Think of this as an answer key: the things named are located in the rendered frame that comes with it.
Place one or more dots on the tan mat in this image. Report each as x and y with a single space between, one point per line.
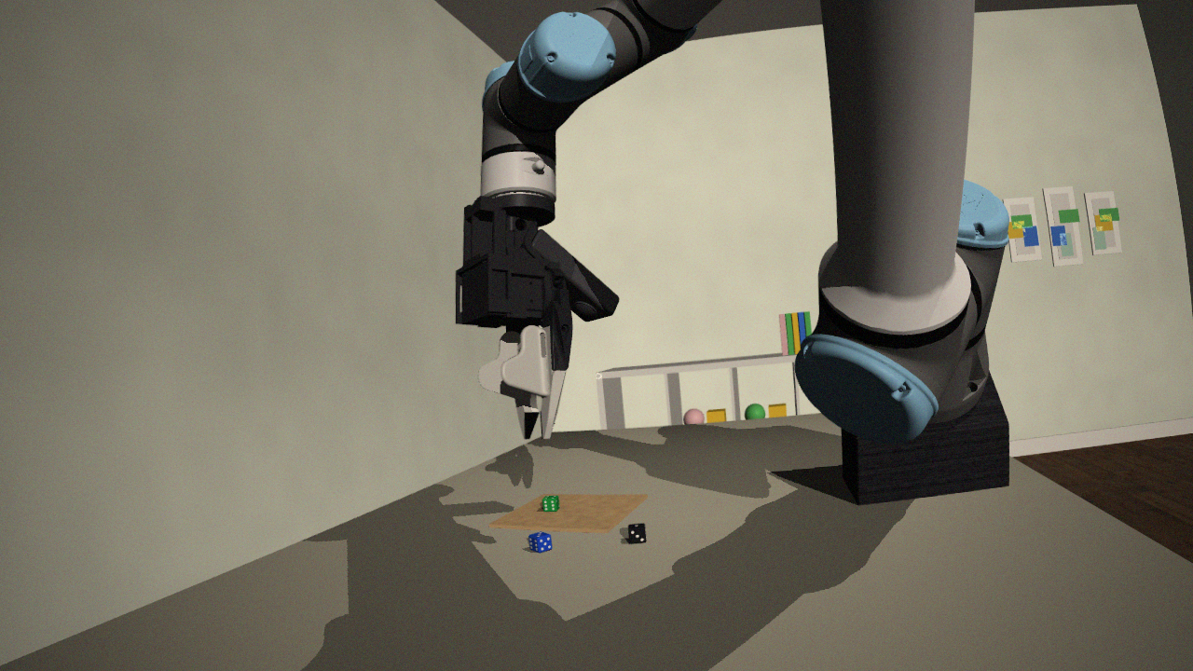
577 513

